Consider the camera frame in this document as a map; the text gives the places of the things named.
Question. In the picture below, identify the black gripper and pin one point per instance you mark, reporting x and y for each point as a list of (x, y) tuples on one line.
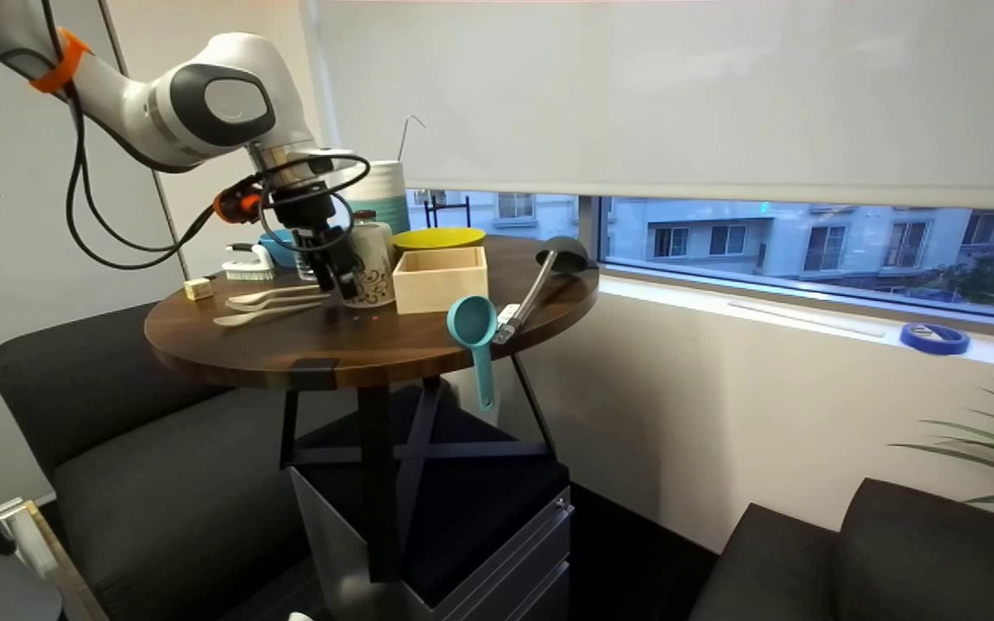
[(313, 219)]

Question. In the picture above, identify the white plastic spoon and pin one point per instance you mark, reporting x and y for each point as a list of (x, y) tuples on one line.
[(277, 294)]

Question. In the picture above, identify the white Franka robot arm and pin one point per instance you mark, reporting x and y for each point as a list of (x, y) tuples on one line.
[(175, 103)]

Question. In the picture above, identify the blue plastic object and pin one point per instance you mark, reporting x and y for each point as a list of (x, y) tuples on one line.
[(280, 245)]

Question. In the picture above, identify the round dark wooden table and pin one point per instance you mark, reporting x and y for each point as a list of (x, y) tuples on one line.
[(324, 344)]

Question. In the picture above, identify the white plastic fork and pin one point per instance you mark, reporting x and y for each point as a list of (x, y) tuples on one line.
[(275, 316)]

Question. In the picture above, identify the small white striped box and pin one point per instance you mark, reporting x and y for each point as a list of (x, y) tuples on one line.
[(243, 263)]

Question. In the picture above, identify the white and teal jug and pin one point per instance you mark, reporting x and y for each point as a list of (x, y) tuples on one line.
[(389, 192)]

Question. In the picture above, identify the light wooden box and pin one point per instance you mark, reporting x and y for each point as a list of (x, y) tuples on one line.
[(439, 285)]

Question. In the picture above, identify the yellow round lid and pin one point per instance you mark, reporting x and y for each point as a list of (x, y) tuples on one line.
[(439, 240)]

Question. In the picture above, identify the small tan printed block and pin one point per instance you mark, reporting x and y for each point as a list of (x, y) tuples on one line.
[(199, 287)]

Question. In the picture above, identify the teal plastic scoop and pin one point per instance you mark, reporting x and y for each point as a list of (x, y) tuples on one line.
[(475, 323)]

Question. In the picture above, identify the black sofa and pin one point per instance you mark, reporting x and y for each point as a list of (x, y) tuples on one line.
[(153, 483)]

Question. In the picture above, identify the white roller blind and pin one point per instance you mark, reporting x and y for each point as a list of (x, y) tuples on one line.
[(682, 91)]

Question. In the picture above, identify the blue tape roll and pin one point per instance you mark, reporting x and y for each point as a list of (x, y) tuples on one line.
[(932, 338)]

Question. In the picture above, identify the dark grey armchair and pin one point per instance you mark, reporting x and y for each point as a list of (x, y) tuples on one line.
[(897, 563)]

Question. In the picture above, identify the light wooden frame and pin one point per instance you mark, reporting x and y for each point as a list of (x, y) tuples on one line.
[(52, 563)]

